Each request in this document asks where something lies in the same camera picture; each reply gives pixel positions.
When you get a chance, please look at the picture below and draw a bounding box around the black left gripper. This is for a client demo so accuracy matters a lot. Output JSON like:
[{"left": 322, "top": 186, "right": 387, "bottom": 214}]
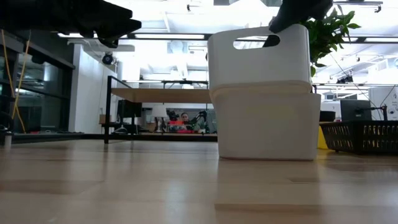
[{"left": 0, "top": 0, "right": 143, "bottom": 40}]

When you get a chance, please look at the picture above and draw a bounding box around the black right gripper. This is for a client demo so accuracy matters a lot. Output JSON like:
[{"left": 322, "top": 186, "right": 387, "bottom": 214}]
[{"left": 262, "top": 0, "right": 334, "bottom": 48}]

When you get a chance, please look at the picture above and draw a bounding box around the white plastic basket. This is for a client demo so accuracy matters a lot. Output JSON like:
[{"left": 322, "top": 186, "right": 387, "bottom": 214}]
[
  {"left": 207, "top": 24, "right": 313, "bottom": 94},
  {"left": 210, "top": 88, "right": 322, "bottom": 162}
]

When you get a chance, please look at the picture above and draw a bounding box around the yellow slotted plastic basket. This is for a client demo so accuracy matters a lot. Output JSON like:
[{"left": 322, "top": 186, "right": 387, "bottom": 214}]
[{"left": 317, "top": 126, "right": 330, "bottom": 150}]

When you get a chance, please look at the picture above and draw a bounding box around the black slotted plastic basket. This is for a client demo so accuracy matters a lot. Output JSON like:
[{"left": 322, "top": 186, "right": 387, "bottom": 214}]
[{"left": 319, "top": 120, "right": 398, "bottom": 156}]

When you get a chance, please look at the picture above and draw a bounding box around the green leafy small tree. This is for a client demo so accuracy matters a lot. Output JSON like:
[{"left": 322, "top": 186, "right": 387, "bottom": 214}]
[{"left": 300, "top": 8, "right": 362, "bottom": 94}]

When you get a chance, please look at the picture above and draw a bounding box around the long linear ceiling light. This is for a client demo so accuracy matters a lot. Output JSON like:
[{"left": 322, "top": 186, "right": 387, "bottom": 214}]
[{"left": 57, "top": 32, "right": 398, "bottom": 44}]

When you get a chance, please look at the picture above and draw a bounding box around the black computer monitor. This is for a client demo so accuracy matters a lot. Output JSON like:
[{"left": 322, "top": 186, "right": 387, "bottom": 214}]
[
  {"left": 116, "top": 99, "right": 143, "bottom": 119},
  {"left": 340, "top": 99, "right": 373, "bottom": 121}
]

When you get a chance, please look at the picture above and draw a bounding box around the white shade table lamp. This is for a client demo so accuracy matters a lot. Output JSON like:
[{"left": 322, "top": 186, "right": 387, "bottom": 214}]
[{"left": 151, "top": 105, "right": 168, "bottom": 132}]

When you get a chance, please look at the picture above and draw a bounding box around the person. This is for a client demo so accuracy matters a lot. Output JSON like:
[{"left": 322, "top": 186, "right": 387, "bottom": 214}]
[{"left": 180, "top": 111, "right": 191, "bottom": 131}]

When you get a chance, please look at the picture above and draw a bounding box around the white cabinet with poster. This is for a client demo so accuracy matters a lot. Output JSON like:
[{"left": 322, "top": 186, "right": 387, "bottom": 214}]
[{"left": 368, "top": 86, "right": 398, "bottom": 121}]

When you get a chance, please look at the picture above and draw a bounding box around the small white cylinder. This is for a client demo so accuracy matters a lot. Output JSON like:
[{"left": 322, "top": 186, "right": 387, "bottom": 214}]
[{"left": 3, "top": 131, "right": 13, "bottom": 149}]

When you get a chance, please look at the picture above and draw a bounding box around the black frame wooden shelf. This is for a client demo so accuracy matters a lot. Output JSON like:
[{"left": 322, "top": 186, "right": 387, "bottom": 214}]
[{"left": 104, "top": 75, "right": 218, "bottom": 144}]

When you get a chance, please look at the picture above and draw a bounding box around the yellow hanging cable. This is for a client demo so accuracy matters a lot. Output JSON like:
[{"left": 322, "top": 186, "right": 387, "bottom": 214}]
[
  {"left": 1, "top": 29, "right": 27, "bottom": 134},
  {"left": 11, "top": 29, "right": 32, "bottom": 121}
]

